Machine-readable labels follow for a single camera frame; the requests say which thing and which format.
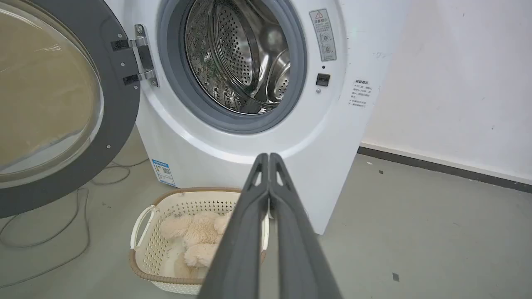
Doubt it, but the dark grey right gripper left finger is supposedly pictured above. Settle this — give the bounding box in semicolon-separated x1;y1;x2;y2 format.
197;153;271;299

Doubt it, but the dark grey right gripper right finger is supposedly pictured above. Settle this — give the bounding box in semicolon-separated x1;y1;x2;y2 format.
269;153;343;299

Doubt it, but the white front-load washing machine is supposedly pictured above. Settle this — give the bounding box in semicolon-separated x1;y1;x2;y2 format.
104;0;412;235

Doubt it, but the steel washing machine drum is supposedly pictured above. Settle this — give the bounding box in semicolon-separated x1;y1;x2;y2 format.
185;0;291;115

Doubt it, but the metal door hinge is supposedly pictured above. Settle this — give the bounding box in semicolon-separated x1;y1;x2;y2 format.
111;24;159;88

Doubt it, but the round washer door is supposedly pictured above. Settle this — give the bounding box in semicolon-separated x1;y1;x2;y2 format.
0;0;141;219

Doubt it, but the cream plush teddy bear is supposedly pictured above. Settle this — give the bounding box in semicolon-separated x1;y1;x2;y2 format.
160;211;233;278

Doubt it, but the white perforated laundry basket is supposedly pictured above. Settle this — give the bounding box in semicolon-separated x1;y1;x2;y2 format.
129;187;270;295

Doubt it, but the blue energy label sticker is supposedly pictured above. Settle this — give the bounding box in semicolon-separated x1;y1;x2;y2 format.
151;158;176;187

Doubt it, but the grey warning label sticker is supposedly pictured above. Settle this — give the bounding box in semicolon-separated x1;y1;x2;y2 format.
309;8;337;62

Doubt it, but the thin grey floor cable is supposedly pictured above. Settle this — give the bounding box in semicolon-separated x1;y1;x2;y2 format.
0;158;149;289

